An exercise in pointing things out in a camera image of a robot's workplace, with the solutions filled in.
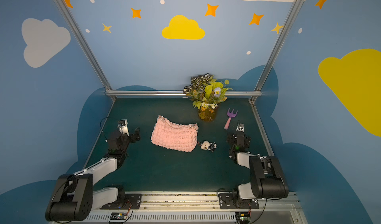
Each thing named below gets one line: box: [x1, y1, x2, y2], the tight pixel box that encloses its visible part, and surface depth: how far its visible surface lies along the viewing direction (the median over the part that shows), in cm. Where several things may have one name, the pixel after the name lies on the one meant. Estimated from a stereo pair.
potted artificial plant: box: [183, 72, 234, 122], surface depth 98 cm
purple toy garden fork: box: [224, 107, 239, 130], surface depth 113 cm
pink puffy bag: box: [150, 114, 199, 153], surface depth 90 cm
